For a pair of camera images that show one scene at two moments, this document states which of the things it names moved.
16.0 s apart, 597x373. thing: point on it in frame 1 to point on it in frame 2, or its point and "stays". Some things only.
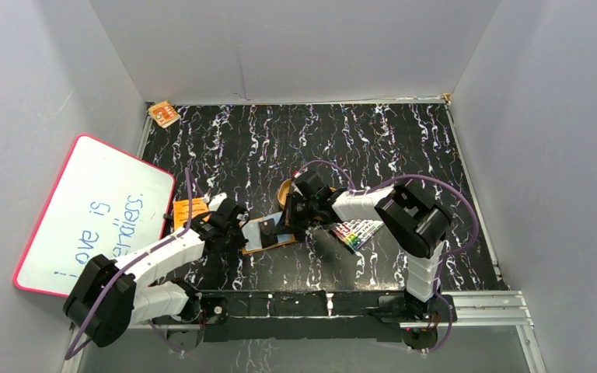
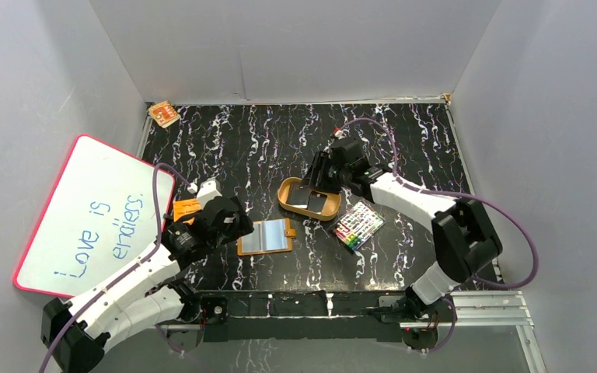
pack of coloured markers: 354,233 stays
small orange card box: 164,113 stays
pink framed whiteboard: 104,203 stays
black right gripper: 289,221 to 322,162
